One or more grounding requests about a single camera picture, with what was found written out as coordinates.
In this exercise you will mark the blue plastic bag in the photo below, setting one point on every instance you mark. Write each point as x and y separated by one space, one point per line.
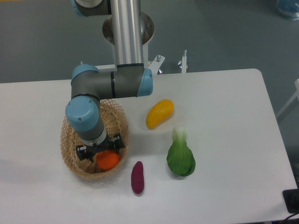
288 8

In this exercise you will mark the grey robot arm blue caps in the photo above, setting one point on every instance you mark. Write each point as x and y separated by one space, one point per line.
89 85

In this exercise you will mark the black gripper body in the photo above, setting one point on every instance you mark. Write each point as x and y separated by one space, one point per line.
93 149

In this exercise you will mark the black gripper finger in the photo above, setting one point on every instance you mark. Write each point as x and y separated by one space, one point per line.
117 143
84 153

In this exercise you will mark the woven wicker basket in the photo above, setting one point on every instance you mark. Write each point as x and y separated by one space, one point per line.
115 122

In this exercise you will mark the orange fruit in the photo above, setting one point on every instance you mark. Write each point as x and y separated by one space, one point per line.
107 159

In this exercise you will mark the green bok choy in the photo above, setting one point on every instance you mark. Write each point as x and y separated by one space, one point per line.
180 158

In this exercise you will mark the purple sweet potato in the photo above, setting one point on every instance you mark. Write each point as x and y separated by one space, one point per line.
137 178

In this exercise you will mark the black device at table edge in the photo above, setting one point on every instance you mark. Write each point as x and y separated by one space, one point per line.
291 198

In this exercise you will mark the white frame at right edge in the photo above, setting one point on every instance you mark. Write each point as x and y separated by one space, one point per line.
289 105

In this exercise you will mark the yellow mango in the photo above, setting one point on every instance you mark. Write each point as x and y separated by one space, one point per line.
159 113

